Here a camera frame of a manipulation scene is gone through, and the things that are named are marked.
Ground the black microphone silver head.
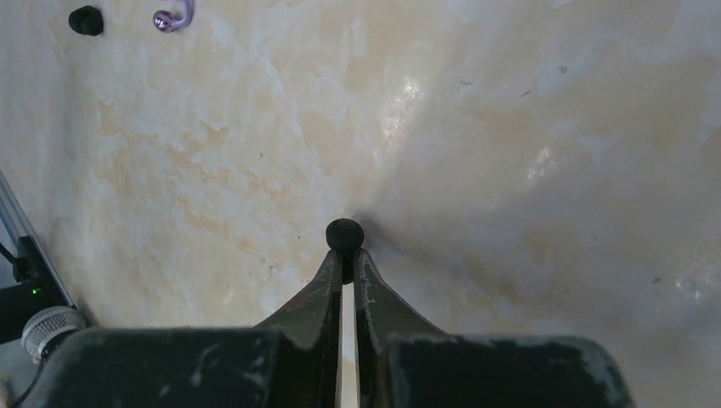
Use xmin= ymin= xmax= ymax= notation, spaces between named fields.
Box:
xmin=21 ymin=306 xmax=88 ymax=363

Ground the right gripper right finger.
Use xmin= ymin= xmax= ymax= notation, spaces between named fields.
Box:
xmin=353 ymin=249 xmax=634 ymax=407

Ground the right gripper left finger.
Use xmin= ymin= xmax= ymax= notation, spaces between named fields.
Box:
xmin=25 ymin=251 xmax=343 ymax=407

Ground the purple earbud upper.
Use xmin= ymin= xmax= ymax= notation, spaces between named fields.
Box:
xmin=152 ymin=0 xmax=195 ymax=33

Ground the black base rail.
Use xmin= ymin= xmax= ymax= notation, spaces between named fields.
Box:
xmin=1 ymin=176 xmax=76 ymax=344

